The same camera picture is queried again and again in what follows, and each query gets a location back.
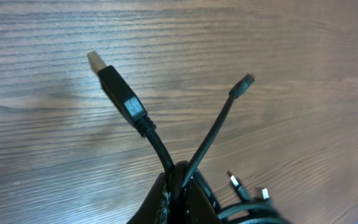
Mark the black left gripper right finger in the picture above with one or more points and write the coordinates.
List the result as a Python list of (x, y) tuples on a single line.
[(200, 206)]

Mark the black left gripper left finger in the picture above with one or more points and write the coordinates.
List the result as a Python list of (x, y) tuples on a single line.
[(155, 207)]

